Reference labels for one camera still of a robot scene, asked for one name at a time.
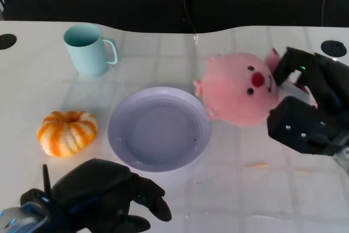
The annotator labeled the pink plush doll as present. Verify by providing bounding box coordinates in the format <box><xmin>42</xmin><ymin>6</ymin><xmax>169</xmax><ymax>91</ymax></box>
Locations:
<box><xmin>192</xmin><ymin>48</ymin><xmax>318</xmax><ymax>128</ymax></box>

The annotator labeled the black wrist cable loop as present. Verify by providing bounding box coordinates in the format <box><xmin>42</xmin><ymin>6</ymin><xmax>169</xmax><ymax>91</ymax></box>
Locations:
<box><xmin>42</xmin><ymin>164</ymin><xmax>54</xmax><ymax>200</ymax></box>

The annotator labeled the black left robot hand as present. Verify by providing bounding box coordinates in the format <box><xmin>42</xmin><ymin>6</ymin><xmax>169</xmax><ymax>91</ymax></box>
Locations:
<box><xmin>50</xmin><ymin>158</ymin><xmax>172</xmax><ymax>233</ymax></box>

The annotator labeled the thin grey hanging cable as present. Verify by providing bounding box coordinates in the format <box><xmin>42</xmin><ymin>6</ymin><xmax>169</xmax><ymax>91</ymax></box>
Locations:
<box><xmin>182</xmin><ymin>0</ymin><xmax>197</xmax><ymax>35</ymax></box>

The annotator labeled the lavender round plate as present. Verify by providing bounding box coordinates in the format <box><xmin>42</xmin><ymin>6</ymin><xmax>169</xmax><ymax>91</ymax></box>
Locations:
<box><xmin>107</xmin><ymin>86</ymin><xmax>213</xmax><ymax>173</ymax></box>

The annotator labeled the light blue mug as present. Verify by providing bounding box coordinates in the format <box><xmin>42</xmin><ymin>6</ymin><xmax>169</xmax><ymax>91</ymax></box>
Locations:
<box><xmin>63</xmin><ymin>23</ymin><xmax>119</xmax><ymax>77</ymax></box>

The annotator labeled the black table grommet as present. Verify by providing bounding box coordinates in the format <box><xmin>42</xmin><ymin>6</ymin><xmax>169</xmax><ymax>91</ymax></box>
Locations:
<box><xmin>320</xmin><ymin>40</ymin><xmax>348</xmax><ymax>58</ymax></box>
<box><xmin>0</xmin><ymin>33</ymin><xmax>17</xmax><ymax>50</ymax></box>

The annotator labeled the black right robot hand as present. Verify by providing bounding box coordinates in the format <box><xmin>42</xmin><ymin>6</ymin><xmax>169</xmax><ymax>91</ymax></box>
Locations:
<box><xmin>266</xmin><ymin>47</ymin><xmax>349</xmax><ymax>156</ymax></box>

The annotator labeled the orange white striped pumpkin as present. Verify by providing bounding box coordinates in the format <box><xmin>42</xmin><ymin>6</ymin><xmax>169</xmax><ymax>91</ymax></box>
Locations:
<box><xmin>37</xmin><ymin>110</ymin><xmax>98</xmax><ymax>158</ymax></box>

